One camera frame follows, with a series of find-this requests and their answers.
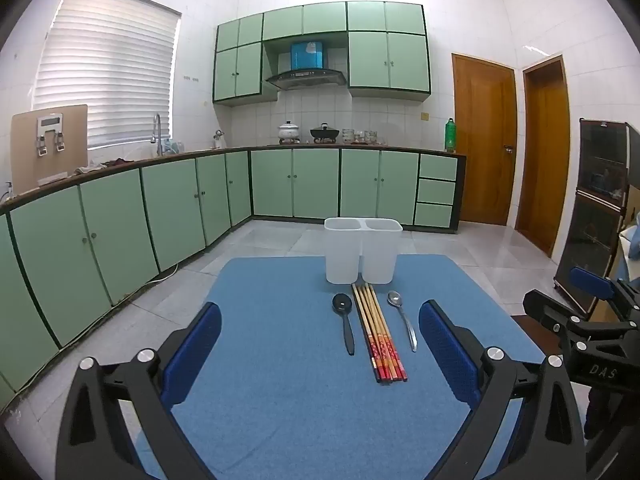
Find metal spoon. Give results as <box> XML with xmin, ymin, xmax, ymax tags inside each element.
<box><xmin>387</xmin><ymin>290</ymin><xmax>418</xmax><ymax>352</ymax></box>

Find plain wooden door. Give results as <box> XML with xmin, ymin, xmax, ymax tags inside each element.
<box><xmin>515</xmin><ymin>55</ymin><xmax>572</xmax><ymax>258</ymax></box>

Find bundle of chopsticks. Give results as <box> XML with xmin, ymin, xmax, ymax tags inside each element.
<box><xmin>351</xmin><ymin>283</ymin><xmax>409</xmax><ymax>386</ymax></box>

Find light blue cloth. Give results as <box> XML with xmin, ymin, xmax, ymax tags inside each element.
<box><xmin>625</xmin><ymin>212</ymin><xmax>640</xmax><ymax>263</ymax></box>

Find black plastic spoon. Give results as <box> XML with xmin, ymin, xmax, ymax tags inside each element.
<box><xmin>332</xmin><ymin>293</ymin><xmax>356</xmax><ymax>356</ymax></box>

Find blue hood chimney cover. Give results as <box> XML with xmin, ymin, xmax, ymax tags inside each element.
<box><xmin>291</xmin><ymin>41</ymin><xmax>325</xmax><ymax>70</ymax></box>

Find black wok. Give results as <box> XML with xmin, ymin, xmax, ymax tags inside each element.
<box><xmin>310</xmin><ymin>122</ymin><xmax>341</xmax><ymax>143</ymax></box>

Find dark cloth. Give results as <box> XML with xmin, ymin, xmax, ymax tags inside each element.
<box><xmin>75</xmin><ymin>159</ymin><xmax>137</xmax><ymax>175</ymax></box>

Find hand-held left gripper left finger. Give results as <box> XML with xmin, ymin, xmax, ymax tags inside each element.
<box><xmin>56</xmin><ymin>302</ymin><xmax>222</xmax><ymax>480</ymax></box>

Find green upper wall cabinets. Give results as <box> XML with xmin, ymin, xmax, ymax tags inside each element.
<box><xmin>213</xmin><ymin>1</ymin><xmax>432</xmax><ymax>107</ymax></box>

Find metal kitchen faucet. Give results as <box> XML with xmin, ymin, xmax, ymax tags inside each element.
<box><xmin>150</xmin><ymin>113</ymin><xmax>165</xmax><ymax>157</ymax></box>

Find white window blind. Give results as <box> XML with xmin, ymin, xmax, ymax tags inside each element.
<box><xmin>31</xmin><ymin>0</ymin><xmax>182</xmax><ymax>150</ymax></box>

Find black range hood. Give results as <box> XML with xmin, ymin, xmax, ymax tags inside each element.
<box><xmin>265</xmin><ymin>69</ymin><xmax>347</xmax><ymax>92</ymax></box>

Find white clamp bracket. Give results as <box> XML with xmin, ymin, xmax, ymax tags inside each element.
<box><xmin>34</xmin><ymin>116</ymin><xmax>68</xmax><ymax>156</ymax></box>

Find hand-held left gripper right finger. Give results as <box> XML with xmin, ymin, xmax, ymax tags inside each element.
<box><xmin>418</xmin><ymin>300</ymin><xmax>587</xmax><ymax>480</ymax></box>

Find wooden door with handle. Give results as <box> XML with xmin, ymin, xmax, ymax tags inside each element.
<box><xmin>452</xmin><ymin>53</ymin><xmax>518</xmax><ymax>227</ymax></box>

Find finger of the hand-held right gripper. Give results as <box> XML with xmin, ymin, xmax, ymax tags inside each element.
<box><xmin>522</xmin><ymin>289</ymin><xmax>637</xmax><ymax>345</ymax></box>
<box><xmin>569</xmin><ymin>266</ymin><xmax>640</xmax><ymax>313</ymax></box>

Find wooden board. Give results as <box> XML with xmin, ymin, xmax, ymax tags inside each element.
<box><xmin>11</xmin><ymin>104</ymin><xmax>89</xmax><ymax>192</ymax></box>

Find black glass-front cabinet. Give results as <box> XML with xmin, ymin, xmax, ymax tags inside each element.
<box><xmin>554</xmin><ymin>118</ymin><xmax>640</xmax><ymax>317</ymax></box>

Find blue table mat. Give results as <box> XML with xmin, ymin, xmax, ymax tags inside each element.
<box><xmin>135</xmin><ymin>255</ymin><xmax>548</xmax><ymax>480</ymax></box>

